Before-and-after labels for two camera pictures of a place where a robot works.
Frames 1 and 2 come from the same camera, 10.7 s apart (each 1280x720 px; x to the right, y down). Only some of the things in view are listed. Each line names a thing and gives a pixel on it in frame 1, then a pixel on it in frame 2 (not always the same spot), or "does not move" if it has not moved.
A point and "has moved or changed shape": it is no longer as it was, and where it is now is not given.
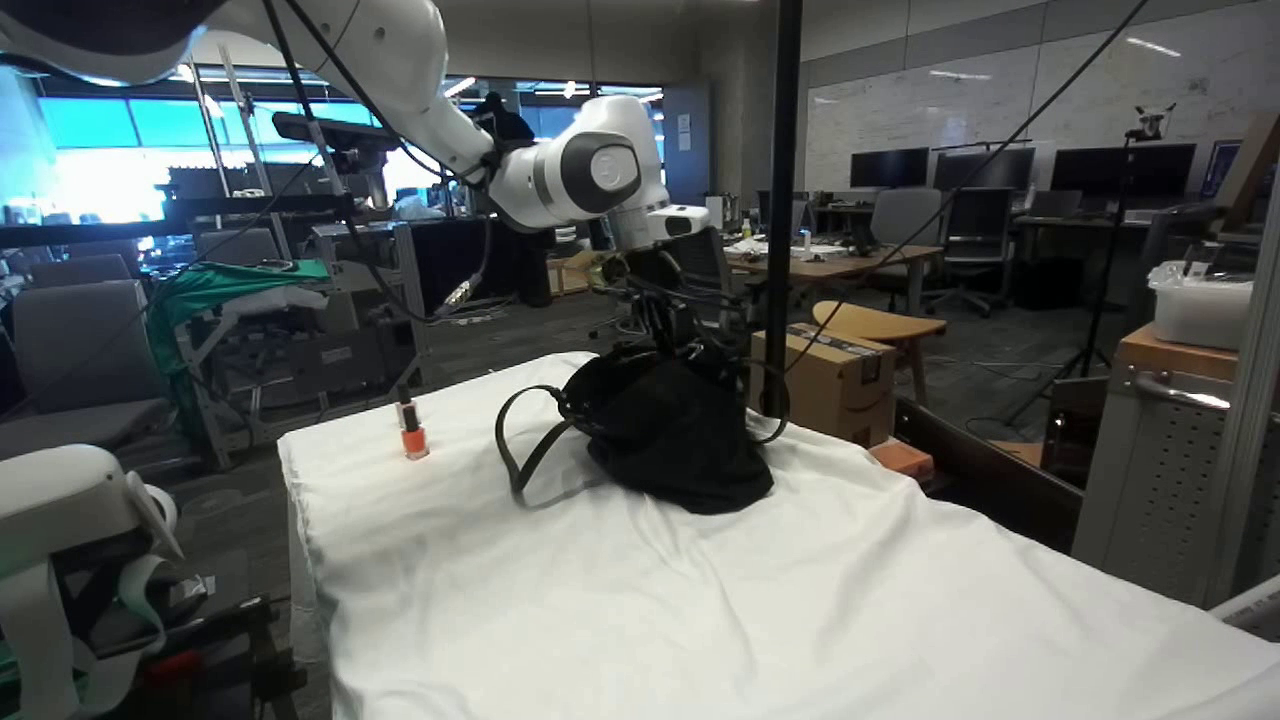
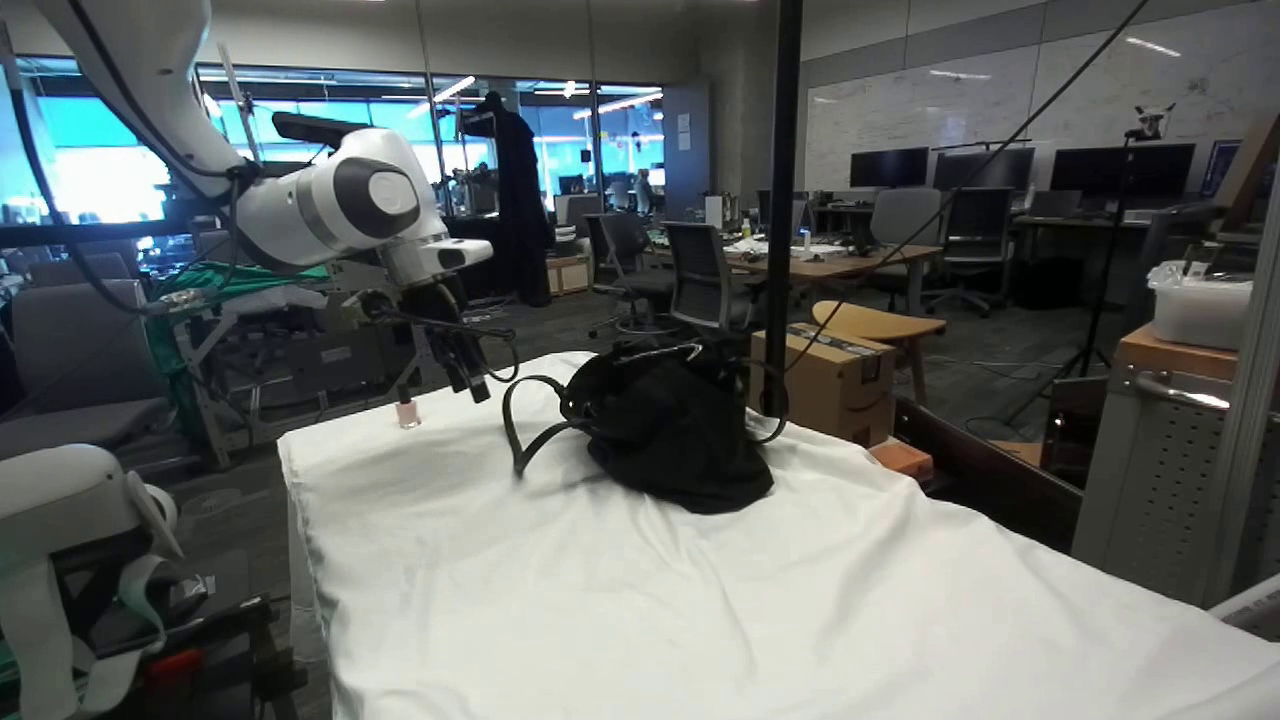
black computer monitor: (1007, 171) does not move
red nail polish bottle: (415, 437) has moved or changed shape
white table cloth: (858, 587) does not move
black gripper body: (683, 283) → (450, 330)
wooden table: (888, 324) does not move
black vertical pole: (783, 198) does not move
